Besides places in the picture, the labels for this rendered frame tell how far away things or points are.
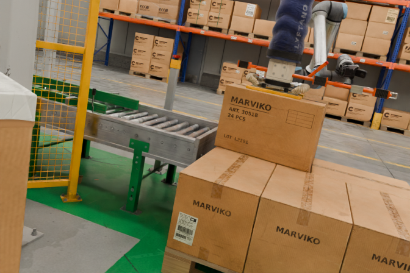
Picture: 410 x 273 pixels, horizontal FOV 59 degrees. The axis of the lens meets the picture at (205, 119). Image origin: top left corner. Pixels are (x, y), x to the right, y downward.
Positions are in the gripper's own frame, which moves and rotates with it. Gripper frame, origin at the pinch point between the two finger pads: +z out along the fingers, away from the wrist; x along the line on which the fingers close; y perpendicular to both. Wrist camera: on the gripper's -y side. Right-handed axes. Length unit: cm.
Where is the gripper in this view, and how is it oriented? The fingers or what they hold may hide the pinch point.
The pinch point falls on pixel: (356, 78)
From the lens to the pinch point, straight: 236.0
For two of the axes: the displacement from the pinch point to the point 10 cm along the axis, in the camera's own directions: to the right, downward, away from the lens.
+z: -2.0, 4.5, -8.7
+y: -9.8, -1.7, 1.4
